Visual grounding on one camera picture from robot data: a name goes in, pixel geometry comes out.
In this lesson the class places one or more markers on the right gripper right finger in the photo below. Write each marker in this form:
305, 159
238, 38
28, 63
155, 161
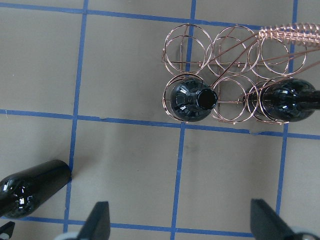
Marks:
265, 223

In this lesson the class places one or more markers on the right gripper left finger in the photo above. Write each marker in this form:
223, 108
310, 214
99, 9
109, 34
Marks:
97, 225

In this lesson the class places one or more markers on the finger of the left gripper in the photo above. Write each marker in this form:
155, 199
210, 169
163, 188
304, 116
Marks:
6, 230

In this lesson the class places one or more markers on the dark wine bottle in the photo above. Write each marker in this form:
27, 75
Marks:
191, 99
25, 191
289, 100

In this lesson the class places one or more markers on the copper wire wine basket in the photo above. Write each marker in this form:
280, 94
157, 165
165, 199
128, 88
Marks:
237, 62

